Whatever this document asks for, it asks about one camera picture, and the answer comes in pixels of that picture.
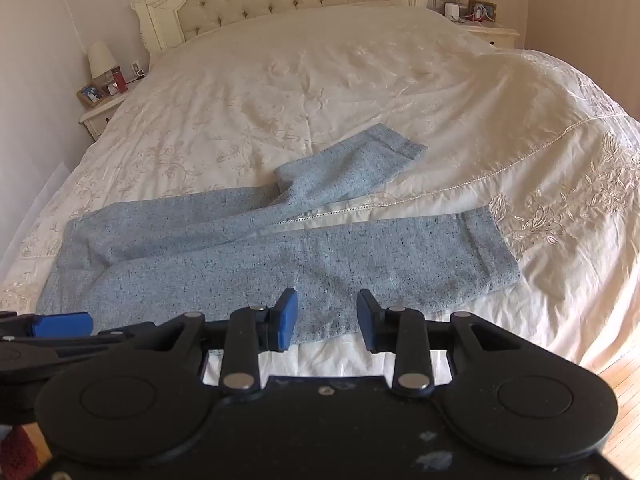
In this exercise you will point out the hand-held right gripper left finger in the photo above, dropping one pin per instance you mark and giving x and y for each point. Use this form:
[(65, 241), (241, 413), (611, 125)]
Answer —
[(286, 321)]

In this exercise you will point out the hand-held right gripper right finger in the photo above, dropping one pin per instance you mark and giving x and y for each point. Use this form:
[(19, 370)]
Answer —
[(368, 322)]

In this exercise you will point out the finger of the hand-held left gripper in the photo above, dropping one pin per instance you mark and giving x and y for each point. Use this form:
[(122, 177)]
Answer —
[(61, 324), (25, 375)]

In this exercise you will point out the blue-grey speckled pants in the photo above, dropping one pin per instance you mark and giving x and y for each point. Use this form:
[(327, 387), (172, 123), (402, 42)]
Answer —
[(200, 260)]

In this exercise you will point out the dark red rug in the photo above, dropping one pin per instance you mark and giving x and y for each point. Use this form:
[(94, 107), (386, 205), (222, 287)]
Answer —
[(20, 447)]

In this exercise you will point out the cream nightstand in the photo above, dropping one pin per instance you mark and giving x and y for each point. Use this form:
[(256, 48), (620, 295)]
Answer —
[(105, 112), (495, 35)]

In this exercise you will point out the cream embroidered bedspread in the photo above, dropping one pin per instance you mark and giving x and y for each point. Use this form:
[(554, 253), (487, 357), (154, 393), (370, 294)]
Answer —
[(325, 85)]

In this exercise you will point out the small red object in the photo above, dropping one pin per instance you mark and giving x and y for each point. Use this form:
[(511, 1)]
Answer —
[(117, 80)]

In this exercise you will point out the white cylindrical device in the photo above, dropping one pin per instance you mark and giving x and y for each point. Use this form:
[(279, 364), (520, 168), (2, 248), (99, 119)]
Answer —
[(451, 10)]

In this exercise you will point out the wooden photo frame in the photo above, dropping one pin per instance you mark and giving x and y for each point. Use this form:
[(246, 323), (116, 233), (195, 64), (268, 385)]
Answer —
[(482, 9), (90, 94)]

